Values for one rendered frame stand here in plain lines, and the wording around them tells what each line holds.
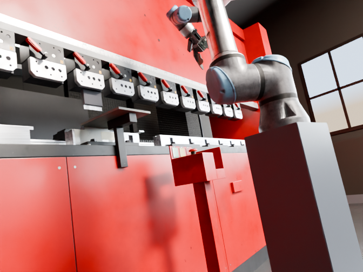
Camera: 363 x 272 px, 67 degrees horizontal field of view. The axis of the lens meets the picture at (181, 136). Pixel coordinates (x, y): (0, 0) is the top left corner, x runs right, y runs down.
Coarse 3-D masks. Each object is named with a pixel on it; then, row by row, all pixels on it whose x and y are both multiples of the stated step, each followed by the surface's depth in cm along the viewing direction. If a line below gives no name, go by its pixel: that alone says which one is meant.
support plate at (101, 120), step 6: (114, 108) 109; (120, 108) 108; (126, 108) 111; (102, 114) 113; (108, 114) 113; (114, 114) 114; (120, 114) 116; (138, 114) 120; (144, 114) 122; (90, 120) 118; (96, 120) 118; (102, 120) 120; (108, 120) 122; (90, 126) 126; (96, 126) 128; (102, 126) 130
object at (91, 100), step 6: (84, 90) 130; (84, 96) 129; (90, 96) 132; (96, 96) 135; (84, 102) 128; (90, 102) 131; (96, 102) 134; (84, 108) 128; (90, 108) 131; (96, 108) 134
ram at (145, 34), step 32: (0, 0) 105; (32, 0) 116; (64, 0) 129; (96, 0) 146; (128, 0) 167; (160, 0) 197; (32, 32) 112; (64, 32) 125; (96, 32) 140; (128, 32) 160; (160, 32) 187; (128, 64) 154; (160, 64) 178; (192, 64) 211
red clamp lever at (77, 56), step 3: (75, 54) 122; (78, 54) 123; (75, 57) 123; (78, 57) 123; (81, 57) 124; (78, 60) 124; (81, 60) 124; (84, 60) 125; (81, 63) 125; (84, 63) 125; (87, 66) 126; (90, 66) 126; (84, 69) 128; (87, 69) 127
